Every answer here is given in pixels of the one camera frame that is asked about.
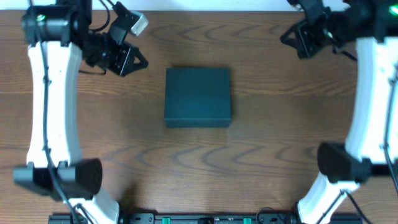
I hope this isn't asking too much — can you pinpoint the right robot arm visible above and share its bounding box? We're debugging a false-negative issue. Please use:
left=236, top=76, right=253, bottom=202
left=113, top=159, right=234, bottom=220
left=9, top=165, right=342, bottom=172
left=280, top=0, right=397, bottom=223

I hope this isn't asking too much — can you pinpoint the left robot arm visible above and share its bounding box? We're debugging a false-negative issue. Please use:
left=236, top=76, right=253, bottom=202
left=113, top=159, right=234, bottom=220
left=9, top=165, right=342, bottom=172
left=13, top=1, right=149, bottom=223

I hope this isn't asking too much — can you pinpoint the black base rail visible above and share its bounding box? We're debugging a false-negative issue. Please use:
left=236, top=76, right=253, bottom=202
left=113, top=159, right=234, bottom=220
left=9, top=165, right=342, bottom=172
left=48, top=213, right=363, bottom=224

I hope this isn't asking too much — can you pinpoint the black gift box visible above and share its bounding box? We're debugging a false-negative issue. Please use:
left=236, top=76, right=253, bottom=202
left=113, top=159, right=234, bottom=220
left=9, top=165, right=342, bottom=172
left=164, top=67, right=232, bottom=128

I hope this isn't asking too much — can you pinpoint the left black cable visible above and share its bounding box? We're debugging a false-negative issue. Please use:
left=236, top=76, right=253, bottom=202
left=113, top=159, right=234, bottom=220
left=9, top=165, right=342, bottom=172
left=27, top=0, right=94, bottom=224

